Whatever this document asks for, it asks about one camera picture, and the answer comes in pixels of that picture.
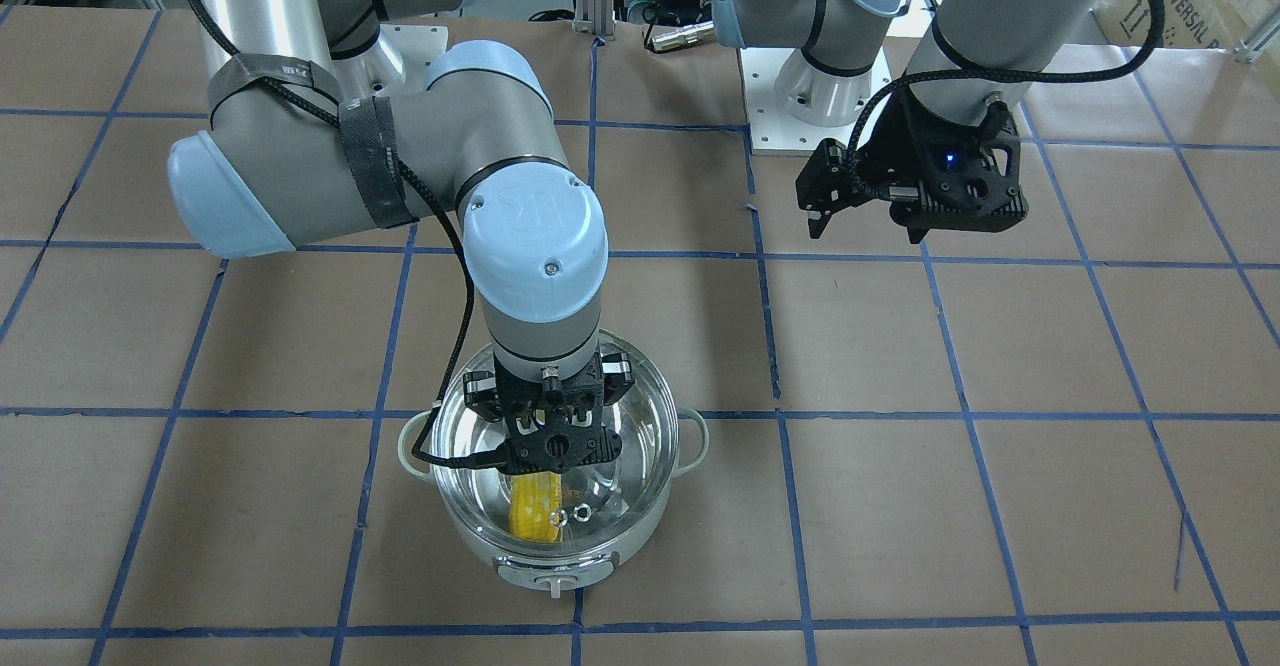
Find glass pot lid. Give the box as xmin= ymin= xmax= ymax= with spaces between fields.
xmin=430 ymin=330 xmax=676 ymax=552

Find brown paper table mat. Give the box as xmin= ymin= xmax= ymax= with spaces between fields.
xmin=1 ymin=6 xmax=1279 ymax=665

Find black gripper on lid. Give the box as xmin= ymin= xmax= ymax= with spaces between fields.
xmin=465 ymin=350 xmax=635 ymax=476

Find white cooking pot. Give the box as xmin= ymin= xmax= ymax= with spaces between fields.
xmin=398 ymin=330 xmax=710 ymax=599

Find yellow corn cob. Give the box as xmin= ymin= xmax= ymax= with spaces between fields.
xmin=508 ymin=473 xmax=564 ymax=544

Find black gripper holding corn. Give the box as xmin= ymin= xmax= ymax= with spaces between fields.
xmin=796 ymin=88 xmax=1029 ymax=245

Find silver cable connector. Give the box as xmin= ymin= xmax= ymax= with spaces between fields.
xmin=646 ymin=22 xmax=717 ymax=54

